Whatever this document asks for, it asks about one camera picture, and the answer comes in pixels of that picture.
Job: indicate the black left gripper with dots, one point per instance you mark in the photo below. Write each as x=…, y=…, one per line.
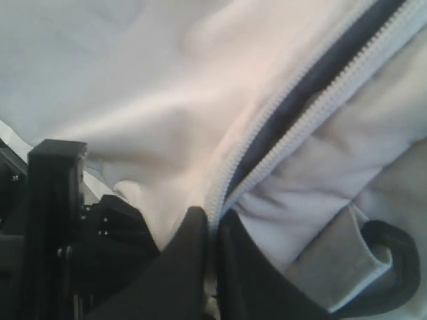
x=64, y=259

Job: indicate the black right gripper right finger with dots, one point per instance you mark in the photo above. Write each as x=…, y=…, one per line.
x=249, y=286

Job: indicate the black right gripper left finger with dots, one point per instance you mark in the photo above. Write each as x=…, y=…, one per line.
x=172, y=286

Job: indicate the beige duffel bag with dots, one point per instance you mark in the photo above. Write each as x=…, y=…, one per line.
x=306, y=117

